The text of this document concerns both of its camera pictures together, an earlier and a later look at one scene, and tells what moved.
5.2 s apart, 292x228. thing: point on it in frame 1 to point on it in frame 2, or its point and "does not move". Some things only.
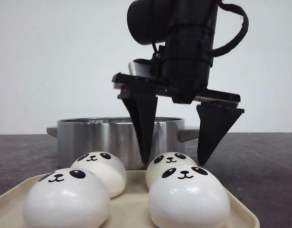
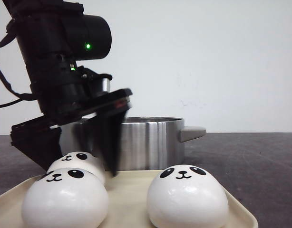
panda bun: [187, 196] does not move
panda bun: [67, 198] does not move
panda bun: [107, 167] to [78, 160]
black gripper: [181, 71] to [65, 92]
